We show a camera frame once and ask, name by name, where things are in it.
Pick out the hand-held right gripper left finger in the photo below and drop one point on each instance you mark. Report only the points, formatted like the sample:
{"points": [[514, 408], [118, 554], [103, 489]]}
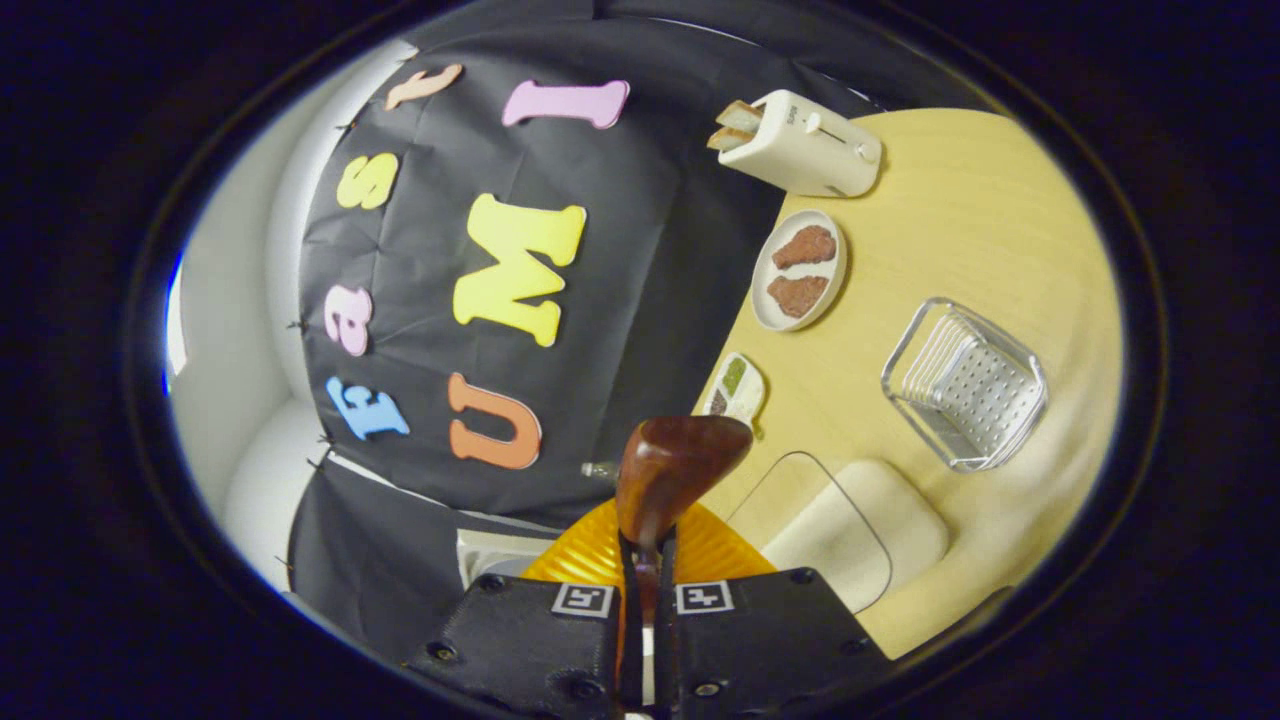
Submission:
{"points": [[520, 640]]}

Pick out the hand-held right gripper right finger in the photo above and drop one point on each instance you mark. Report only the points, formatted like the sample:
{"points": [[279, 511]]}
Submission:
{"points": [[770, 640]]}

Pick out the white rice cooker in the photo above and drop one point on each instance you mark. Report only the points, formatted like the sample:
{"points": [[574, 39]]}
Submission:
{"points": [[500, 555]]}

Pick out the clear rice container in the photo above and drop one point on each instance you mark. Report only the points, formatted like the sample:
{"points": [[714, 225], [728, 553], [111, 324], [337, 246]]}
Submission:
{"points": [[860, 520]]}

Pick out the brown wooden spoon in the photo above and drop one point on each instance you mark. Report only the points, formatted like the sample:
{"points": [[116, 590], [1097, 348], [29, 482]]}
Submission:
{"points": [[670, 470]]}

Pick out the clear chopstick holder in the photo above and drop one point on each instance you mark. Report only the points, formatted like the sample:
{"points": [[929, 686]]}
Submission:
{"points": [[965, 390]]}

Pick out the clear water bottle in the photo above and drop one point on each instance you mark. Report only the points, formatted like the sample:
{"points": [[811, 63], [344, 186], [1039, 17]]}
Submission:
{"points": [[600, 470]]}

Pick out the white divided grain dish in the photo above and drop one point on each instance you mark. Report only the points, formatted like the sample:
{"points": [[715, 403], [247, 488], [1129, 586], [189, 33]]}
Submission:
{"points": [[735, 385]]}

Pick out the brown meat piece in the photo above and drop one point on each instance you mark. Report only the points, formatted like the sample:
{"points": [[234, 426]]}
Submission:
{"points": [[805, 246], [797, 295]]}

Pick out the white round plate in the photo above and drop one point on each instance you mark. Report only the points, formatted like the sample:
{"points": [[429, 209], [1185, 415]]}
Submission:
{"points": [[838, 270]]}

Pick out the long ceiling light panel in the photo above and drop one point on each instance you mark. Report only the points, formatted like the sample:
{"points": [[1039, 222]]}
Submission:
{"points": [[176, 320]]}

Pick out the white toaster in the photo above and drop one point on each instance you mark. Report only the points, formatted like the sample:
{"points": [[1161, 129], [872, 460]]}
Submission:
{"points": [[810, 150]]}

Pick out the toast slice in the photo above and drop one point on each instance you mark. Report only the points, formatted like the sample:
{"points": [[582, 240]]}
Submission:
{"points": [[730, 138], [742, 115]]}

